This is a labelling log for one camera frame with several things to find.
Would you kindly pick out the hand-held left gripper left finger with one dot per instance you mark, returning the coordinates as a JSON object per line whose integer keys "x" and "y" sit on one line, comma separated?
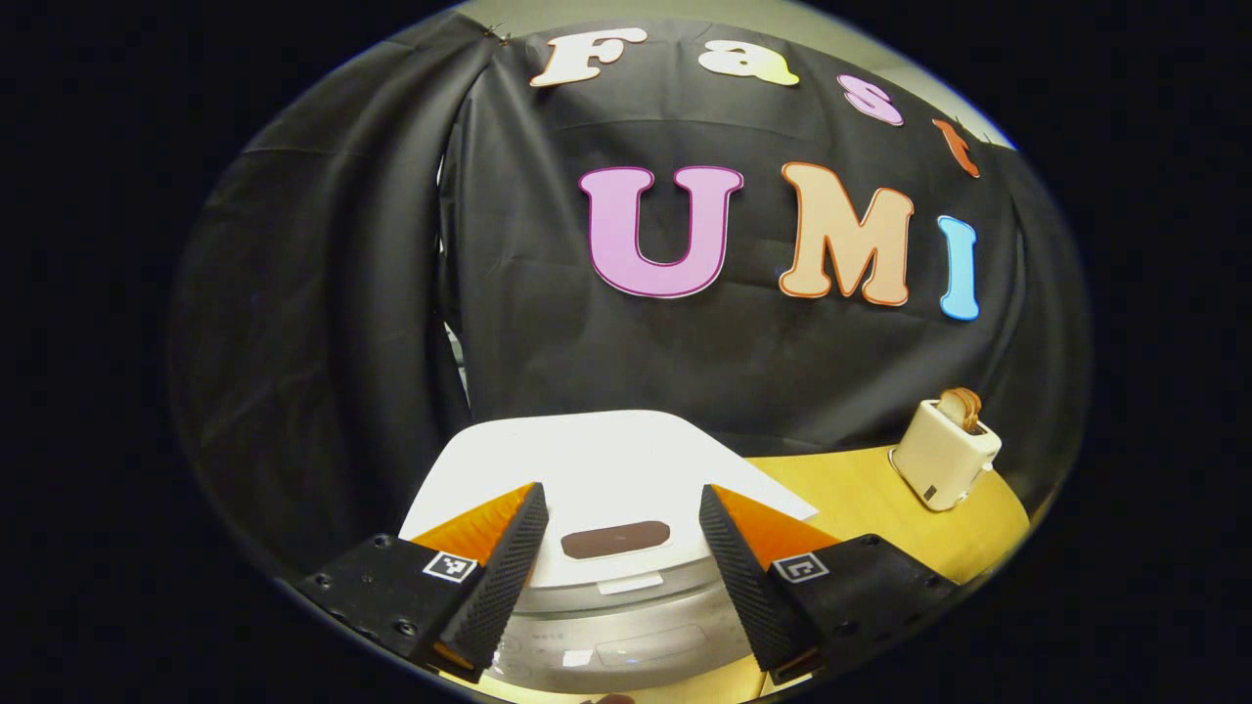
{"x": 504, "y": 587}

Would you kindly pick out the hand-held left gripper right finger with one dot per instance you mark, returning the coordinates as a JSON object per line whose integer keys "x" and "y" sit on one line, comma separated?
{"x": 748, "y": 587}

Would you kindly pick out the white rice cooker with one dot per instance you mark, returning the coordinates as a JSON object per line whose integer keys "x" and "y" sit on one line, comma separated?
{"x": 606, "y": 469}

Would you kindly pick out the white toaster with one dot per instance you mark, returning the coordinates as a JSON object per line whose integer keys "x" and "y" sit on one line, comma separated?
{"x": 939, "y": 464}

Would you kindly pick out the toasted bread slice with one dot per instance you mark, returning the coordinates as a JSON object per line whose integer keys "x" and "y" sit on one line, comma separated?
{"x": 953, "y": 406}
{"x": 975, "y": 411}

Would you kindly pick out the black backdrop cloth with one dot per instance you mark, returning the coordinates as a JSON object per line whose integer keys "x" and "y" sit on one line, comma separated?
{"x": 323, "y": 293}

